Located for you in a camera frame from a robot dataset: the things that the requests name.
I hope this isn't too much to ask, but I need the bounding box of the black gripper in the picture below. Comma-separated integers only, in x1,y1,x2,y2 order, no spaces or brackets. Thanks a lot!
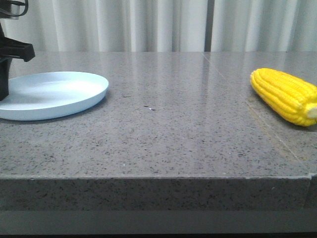
0,27,35,101

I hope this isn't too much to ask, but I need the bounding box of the light blue round plate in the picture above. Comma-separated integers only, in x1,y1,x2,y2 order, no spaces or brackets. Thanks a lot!
0,71,109,121

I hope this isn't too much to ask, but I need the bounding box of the yellow corn cob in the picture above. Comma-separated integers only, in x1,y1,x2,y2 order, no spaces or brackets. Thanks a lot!
250,68,317,126

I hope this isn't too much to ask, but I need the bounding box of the white pleated curtain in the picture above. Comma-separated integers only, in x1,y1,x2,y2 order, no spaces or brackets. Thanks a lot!
1,0,317,52

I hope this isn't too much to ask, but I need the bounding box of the black cable loop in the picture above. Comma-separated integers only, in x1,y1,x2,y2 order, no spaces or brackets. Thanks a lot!
0,0,29,18

